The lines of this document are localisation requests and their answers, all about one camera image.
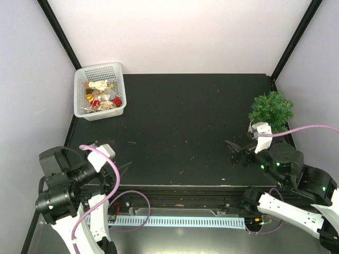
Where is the gold merry christmas sign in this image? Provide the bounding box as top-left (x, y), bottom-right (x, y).
top-left (91, 100), bottom-right (117, 112)

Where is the left black frame post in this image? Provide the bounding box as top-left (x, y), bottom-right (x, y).
top-left (37, 0), bottom-right (82, 70)

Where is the purple cable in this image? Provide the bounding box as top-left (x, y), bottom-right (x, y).
top-left (71, 144), bottom-right (151, 254)
top-left (245, 124), bottom-right (339, 235)

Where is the black frame post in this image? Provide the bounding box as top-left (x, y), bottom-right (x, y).
top-left (271, 0), bottom-right (323, 81)
top-left (37, 0), bottom-right (82, 70)

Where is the wooden snowman ornament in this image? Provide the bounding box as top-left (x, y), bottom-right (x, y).
top-left (88, 80), bottom-right (108, 91)

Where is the small green christmas tree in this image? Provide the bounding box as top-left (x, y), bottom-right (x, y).
top-left (248, 92), bottom-right (294, 133)

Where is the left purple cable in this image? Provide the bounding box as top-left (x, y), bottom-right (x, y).
top-left (71, 144), bottom-right (151, 254)

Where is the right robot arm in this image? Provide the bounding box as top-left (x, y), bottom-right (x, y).
top-left (225, 141), bottom-right (338, 253)

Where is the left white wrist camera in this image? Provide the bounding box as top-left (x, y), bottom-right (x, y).
top-left (86, 142), bottom-right (116, 173)

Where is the red gift box ornament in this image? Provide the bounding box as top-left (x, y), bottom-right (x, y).
top-left (111, 97), bottom-right (122, 107)

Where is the white plastic basket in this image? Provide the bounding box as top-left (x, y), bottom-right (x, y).
top-left (74, 62), bottom-right (127, 121)

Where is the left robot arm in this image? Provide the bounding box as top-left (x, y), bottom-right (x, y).
top-left (35, 144), bottom-right (117, 253)

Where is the right black frame post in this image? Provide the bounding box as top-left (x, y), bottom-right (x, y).
top-left (271, 0), bottom-right (323, 81)

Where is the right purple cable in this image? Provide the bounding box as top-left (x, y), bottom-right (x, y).
top-left (245, 124), bottom-right (339, 235)

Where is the light blue cable duct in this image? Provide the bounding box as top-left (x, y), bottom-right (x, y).
top-left (84, 214), bottom-right (246, 230)

